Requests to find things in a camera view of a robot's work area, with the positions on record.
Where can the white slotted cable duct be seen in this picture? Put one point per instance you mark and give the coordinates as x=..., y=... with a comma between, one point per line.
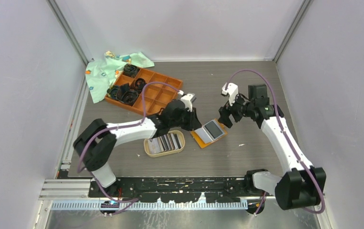
x=100, y=204

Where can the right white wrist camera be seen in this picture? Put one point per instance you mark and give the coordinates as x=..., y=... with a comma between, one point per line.
x=231, y=91

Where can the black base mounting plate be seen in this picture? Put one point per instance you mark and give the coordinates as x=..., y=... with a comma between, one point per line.
x=183, y=189

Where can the orange compartment organizer tray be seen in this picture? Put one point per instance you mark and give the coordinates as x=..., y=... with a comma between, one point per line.
x=159, y=90

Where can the rolled dark belt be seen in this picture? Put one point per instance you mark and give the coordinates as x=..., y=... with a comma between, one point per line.
x=131, y=70
x=139, y=85
x=126, y=95
x=113, y=91

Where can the oval wooden card tray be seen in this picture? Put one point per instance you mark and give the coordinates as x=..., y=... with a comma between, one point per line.
x=170, y=153

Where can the dark grey credit card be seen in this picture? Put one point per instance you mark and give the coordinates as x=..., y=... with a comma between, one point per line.
x=214, y=130

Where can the green patterned cloth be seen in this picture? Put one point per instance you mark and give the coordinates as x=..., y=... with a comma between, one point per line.
x=101, y=74

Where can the rolled dark belt middle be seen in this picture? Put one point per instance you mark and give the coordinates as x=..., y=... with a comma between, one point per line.
x=139, y=85

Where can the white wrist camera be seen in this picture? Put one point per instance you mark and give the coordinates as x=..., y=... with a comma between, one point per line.
x=188, y=100
x=231, y=91

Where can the orange leather card holder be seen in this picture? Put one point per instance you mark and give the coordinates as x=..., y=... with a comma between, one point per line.
x=202, y=138

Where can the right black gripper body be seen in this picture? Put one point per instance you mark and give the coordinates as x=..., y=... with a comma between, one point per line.
x=239, y=109

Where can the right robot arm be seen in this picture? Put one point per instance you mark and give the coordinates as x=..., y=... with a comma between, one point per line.
x=302, y=184

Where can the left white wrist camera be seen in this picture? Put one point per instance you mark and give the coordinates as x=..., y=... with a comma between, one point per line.
x=188, y=100

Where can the rolled dark belt top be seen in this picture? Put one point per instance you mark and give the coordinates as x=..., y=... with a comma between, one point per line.
x=131, y=70

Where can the rolled dark belt front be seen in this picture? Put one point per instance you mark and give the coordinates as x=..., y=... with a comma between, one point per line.
x=126, y=95

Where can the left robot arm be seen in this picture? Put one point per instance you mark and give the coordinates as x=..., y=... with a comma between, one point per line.
x=95, y=144

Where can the rolled dark belt left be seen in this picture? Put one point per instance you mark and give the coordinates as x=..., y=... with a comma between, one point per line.
x=113, y=91

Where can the stack of credit cards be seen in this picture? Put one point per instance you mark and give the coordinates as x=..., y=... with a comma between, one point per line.
x=164, y=144

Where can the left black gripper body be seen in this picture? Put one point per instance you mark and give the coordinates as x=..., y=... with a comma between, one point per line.
x=187, y=119

